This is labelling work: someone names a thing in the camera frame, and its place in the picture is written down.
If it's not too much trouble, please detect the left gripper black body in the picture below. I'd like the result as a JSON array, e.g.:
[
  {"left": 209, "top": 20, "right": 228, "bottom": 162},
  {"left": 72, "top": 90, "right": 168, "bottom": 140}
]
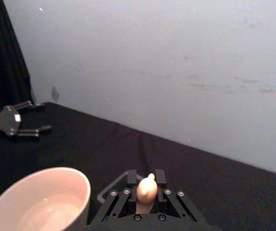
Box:
[{"left": 0, "top": 104, "right": 22, "bottom": 138}]

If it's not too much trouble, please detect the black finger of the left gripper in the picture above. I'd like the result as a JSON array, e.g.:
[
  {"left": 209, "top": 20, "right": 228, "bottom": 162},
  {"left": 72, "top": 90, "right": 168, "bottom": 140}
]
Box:
[
  {"left": 14, "top": 100, "right": 45, "bottom": 112},
  {"left": 16, "top": 125, "right": 52, "bottom": 139}
]

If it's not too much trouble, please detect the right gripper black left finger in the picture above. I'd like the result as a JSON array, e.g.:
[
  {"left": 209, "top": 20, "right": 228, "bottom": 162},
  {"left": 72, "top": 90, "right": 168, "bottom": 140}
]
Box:
[{"left": 92, "top": 169, "right": 138, "bottom": 222}]

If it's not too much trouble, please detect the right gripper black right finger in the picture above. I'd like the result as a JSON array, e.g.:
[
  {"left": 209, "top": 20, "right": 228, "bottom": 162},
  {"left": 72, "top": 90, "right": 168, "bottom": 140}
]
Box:
[{"left": 154, "top": 169, "right": 199, "bottom": 222}]

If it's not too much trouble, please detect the small cream rounded piece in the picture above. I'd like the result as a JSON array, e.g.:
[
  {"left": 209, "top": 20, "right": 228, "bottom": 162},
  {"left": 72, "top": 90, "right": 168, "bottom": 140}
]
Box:
[{"left": 136, "top": 173, "right": 159, "bottom": 215}]

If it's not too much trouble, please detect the black table cloth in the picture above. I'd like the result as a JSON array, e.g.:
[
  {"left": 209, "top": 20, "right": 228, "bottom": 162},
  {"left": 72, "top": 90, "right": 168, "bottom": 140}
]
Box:
[{"left": 0, "top": 102, "right": 276, "bottom": 231}]

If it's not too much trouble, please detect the black hanging drape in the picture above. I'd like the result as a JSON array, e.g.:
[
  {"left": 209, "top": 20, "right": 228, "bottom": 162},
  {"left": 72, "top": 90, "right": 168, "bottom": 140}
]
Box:
[{"left": 0, "top": 0, "right": 37, "bottom": 116}]

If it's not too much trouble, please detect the white round bowl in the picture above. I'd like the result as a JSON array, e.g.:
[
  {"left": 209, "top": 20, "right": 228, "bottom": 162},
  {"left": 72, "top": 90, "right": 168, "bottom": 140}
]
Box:
[{"left": 0, "top": 167, "right": 91, "bottom": 231}]

